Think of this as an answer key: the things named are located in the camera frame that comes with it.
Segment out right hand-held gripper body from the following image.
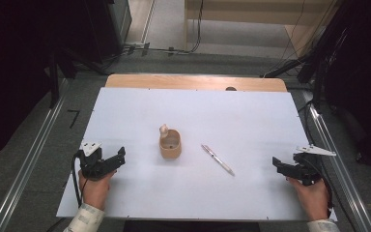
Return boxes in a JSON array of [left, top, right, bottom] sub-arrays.
[[290, 144, 337, 187]]

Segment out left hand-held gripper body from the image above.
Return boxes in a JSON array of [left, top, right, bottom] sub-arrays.
[[77, 140, 114, 181]]

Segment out person's left hand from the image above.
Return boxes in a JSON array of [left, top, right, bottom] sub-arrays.
[[77, 169, 118, 212]]

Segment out person's right hand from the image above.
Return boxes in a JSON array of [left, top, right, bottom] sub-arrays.
[[286, 176, 331, 222]]

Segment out wooden pen holder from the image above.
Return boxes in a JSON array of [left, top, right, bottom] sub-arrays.
[[158, 123, 183, 160]]

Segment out white and silver pen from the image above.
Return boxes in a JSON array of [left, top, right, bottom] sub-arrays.
[[200, 143, 236, 178]]

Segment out white table cover sheet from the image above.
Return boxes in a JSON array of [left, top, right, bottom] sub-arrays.
[[55, 86, 338, 222]]

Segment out black metal stand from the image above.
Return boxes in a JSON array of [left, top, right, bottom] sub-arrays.
[[260, 27, 352, 112], [46, 44, 110, 110]]

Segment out dark grey cabinet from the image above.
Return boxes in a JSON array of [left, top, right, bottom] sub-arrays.
[[86, 0, 133, 57]]

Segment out light wooden shelf unit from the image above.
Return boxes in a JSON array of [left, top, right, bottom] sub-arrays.
[[183, 0, 341, 59]]

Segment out aluminium floor rail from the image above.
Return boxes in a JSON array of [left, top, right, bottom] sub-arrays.
[[0, 78, 71, 232], [302, 90, 371, 232]]

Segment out black floor cable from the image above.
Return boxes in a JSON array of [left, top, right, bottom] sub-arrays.
[[102, 42, 201, 71]]

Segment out black hanging cable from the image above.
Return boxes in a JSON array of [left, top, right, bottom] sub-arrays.
[[186, 0, 205, 54]]

